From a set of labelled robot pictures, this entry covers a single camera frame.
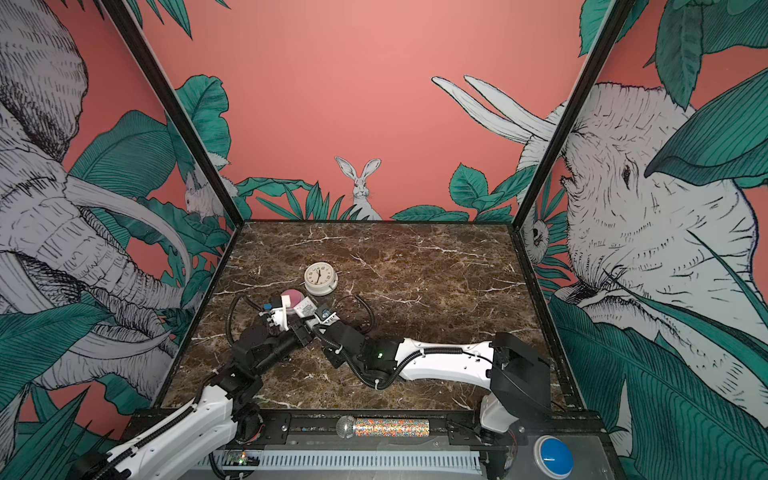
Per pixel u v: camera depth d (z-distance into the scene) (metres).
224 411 0.57
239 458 0.70
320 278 0.98
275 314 0.72
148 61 0.77
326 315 0.65
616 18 0.70
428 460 0.70
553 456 0.70
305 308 0.76
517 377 0.42
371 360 0.55
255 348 0.60
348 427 0.71
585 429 0.76
